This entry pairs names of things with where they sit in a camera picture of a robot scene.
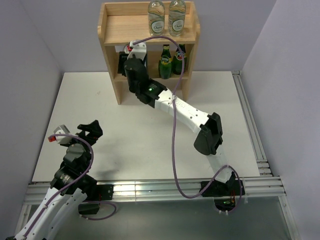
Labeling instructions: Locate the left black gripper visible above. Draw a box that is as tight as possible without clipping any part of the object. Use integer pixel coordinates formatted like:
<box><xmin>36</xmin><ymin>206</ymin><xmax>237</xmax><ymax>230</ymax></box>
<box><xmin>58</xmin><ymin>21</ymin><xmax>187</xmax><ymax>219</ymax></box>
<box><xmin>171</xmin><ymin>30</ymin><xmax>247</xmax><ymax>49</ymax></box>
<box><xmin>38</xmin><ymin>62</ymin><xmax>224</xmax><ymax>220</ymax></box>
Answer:
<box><xmin>62</xmin><ymin>120</ymin><xmax>103</xmax><ymax>170</ymax></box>

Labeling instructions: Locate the silver blue can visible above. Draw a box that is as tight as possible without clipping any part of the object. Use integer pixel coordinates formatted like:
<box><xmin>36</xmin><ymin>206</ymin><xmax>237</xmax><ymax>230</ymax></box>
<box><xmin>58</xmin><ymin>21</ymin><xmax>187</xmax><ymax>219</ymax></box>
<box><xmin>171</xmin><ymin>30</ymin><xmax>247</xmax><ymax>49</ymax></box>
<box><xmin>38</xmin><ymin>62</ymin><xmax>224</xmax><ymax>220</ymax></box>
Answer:
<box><xmin>123</xmin><ymin>45</ymin><xmax>132</xmax><ymax>55</ymax></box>

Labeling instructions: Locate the green Perrier bottle yellow label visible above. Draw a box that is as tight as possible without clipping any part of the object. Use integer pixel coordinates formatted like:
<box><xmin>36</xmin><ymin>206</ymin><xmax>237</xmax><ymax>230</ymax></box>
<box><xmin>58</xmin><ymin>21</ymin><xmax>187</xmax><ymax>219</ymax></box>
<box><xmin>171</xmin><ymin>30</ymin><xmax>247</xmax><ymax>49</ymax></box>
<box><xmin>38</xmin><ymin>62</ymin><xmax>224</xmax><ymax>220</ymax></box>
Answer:
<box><xmin>158</xmin><ymin>44</ymin><xmax>172</xmax><ymax>80</ymax></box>

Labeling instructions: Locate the green Perrier bottle red label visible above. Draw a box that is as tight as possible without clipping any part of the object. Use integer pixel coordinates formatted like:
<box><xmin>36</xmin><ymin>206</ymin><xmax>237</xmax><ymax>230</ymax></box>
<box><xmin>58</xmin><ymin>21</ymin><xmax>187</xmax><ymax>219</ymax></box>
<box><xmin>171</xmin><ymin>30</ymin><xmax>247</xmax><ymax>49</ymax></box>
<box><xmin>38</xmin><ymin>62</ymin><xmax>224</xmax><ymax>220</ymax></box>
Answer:
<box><xmin>172</xmin><ymin>44</ymin><xmax>187</xmax><ymax>75</ymax></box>

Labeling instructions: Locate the clear glass bottle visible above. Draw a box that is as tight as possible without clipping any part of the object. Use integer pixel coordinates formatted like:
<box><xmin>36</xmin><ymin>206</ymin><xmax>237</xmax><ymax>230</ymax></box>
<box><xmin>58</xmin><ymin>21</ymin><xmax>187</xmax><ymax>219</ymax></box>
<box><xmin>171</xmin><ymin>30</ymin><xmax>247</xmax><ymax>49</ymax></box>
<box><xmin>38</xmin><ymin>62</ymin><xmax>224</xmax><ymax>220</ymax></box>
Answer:
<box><xmin>147</xmin><ymin>0</ymin><xmax>165</xmax><ymax>36</ymax></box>
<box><xmin>168</xmin><ymin>0</ymin><xmax>187</xmax><ymax>37</ymax></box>

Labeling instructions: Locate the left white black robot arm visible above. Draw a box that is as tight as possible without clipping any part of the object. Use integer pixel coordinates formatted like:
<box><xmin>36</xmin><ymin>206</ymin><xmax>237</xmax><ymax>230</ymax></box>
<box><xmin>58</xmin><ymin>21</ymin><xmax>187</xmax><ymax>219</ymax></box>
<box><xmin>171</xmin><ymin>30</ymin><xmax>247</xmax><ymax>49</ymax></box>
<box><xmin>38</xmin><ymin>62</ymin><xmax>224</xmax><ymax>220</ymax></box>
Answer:
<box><xmin>11</xmin><ymin>120</ymin><xmax>103</xmax><ymax>240</ymax></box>

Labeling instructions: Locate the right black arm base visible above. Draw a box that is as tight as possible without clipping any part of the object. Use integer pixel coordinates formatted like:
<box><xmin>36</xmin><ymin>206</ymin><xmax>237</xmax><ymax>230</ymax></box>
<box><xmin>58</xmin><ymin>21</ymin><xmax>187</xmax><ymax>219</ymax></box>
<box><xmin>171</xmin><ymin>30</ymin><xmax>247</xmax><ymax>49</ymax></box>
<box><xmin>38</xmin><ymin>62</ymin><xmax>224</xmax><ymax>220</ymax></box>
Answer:
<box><xmin>201</xmin><ymin>172</ymin><xmax>246</xmax><ymax>212</ymax></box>

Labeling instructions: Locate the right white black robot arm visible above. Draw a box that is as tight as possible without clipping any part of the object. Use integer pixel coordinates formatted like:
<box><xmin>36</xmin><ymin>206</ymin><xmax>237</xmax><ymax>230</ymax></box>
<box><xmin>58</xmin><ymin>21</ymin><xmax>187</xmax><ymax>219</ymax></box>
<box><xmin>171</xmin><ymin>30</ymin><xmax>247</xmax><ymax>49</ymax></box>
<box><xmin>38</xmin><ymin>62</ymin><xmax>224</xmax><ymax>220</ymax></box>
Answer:
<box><xmin>118</xmin><ymin>51</ymin><xmax>234</xmax><ymax>195</ymax></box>

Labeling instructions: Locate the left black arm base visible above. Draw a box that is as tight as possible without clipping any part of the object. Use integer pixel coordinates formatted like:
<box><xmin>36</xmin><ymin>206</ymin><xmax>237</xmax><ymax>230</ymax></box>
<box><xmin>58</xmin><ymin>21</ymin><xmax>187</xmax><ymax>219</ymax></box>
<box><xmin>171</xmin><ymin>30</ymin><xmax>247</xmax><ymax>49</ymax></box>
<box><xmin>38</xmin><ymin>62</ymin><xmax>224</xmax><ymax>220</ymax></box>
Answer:
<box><xmin>78</xmin><ymin>184</ymin><xmax>114</xmax><ymax>216</ymax></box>

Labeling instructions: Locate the wooden three-tier shelf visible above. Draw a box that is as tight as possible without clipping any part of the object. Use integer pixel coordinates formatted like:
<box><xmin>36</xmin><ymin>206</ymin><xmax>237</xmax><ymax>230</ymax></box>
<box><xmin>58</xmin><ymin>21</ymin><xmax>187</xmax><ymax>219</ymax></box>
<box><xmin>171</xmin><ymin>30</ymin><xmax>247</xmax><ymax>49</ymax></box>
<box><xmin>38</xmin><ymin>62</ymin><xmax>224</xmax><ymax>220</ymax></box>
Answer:
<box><xmin>97</xmin><ymin>1</ymin><xmax>201</xmax><ymax>104</ymax></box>

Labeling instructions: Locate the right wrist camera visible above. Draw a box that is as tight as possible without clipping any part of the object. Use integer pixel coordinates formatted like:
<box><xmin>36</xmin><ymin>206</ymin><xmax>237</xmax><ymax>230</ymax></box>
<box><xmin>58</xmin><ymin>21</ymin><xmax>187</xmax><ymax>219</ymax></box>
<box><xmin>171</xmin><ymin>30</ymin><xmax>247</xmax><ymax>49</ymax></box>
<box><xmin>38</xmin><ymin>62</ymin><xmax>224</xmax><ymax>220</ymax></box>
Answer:
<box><xmin>127</xmin><ymin>40</ymin><xmax>147</xmax><ymax>61</ymax></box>

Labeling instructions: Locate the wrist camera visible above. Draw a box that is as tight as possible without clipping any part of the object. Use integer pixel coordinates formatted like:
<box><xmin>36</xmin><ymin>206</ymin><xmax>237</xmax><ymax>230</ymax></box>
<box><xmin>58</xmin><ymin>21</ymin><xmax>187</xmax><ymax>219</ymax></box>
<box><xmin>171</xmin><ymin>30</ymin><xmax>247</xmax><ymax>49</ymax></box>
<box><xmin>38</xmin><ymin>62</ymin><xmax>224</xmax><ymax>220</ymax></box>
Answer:
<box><xmin>48</xmin><ymin>124</ymin><xmax>71</xmax><ymax>145</ymax></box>
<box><xmin>127</xmin><ymin>40</ymin><xmax>147</xmax><ymax>61</ymax></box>

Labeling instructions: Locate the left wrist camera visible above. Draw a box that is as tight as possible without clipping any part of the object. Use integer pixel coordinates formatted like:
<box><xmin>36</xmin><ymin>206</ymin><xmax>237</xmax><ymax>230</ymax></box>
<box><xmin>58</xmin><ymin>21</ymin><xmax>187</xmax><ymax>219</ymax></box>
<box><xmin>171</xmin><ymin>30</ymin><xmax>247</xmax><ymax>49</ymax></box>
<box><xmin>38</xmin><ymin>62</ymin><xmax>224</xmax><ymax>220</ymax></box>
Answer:
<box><xmin>48</xmin><ymin>124</ymin><xmax>71</xmax><ymax>145</ymax></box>

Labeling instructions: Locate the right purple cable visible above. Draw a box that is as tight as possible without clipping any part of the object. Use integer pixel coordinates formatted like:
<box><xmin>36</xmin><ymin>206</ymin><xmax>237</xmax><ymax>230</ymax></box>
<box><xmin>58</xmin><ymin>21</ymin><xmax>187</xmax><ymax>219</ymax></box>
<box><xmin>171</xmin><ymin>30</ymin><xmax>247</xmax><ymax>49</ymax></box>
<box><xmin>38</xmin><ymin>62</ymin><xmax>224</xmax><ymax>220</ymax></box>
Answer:
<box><xmin>132</xmin><ymin>36</ymin><xmax>244</xmax><ymax>216</ymax></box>

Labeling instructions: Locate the aluminium frame rail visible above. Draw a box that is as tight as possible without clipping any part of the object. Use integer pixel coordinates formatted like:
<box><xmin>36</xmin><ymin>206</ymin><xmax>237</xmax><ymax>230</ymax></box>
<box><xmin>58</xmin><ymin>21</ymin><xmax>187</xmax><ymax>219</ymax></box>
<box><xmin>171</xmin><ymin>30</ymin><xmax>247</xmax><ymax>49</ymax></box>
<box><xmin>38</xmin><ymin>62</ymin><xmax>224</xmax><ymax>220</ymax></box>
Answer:
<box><xmin>24</xmin><ymin>70</ymin><xmax>301</xmax><ymax>240</ymax></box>

